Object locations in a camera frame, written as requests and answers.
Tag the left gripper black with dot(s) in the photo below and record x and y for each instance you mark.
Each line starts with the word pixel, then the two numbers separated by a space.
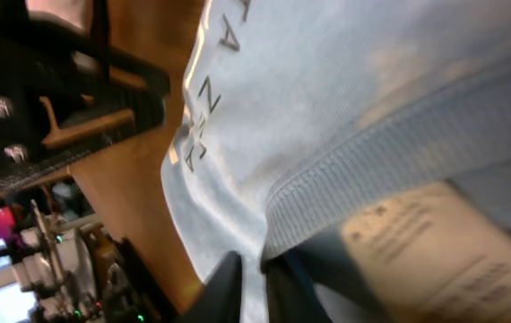
pixel 65 92

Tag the background lab equipment clutter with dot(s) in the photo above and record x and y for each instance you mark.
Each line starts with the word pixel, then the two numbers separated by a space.
pixel 58 264

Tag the light blue t-shirt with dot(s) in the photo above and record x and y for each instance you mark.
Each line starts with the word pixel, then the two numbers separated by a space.
pixel 376 132

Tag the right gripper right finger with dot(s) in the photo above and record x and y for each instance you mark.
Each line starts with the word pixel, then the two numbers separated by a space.
pixel 305 288

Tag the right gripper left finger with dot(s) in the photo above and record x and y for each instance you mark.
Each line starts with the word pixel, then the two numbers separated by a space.
pixel 220 299

